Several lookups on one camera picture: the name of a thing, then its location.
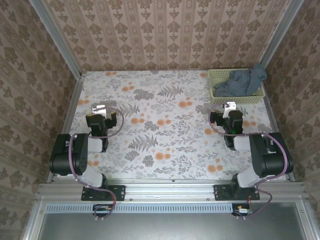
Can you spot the grey t-shirt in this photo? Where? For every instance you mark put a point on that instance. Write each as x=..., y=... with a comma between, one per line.
x=240, y=82

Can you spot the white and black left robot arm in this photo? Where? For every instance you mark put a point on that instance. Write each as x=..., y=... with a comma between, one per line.
x=67, y=155

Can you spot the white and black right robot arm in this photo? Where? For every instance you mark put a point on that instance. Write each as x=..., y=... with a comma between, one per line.
x=270, y=155

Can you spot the pale green plastic basket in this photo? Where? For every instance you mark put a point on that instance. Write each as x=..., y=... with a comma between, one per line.
x=220, y=100

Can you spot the floral tablecloth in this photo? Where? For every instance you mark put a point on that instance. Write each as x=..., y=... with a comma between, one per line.
x=175, y=162

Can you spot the small circuit board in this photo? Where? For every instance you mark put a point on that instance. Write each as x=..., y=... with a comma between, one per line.
x=241, y=210
x=102, y=209

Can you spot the steel sheet panel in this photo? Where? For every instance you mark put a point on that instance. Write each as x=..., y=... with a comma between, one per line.
x=175, y=227

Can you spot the aluminium table side rail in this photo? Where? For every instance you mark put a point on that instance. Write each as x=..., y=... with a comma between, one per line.
x=64, y=125
x=272, y=112

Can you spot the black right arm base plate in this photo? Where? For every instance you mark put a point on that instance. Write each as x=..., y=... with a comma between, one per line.
x=220, y=193

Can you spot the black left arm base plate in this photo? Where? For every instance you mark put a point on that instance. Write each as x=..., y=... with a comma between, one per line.
x=118, y=192

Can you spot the aluminium mounting rail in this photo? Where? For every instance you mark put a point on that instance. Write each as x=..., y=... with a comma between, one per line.
x=170, y=191

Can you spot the aluminium frame post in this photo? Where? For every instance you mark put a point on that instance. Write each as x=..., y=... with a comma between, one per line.
x=56, y=37
x=280, y=37

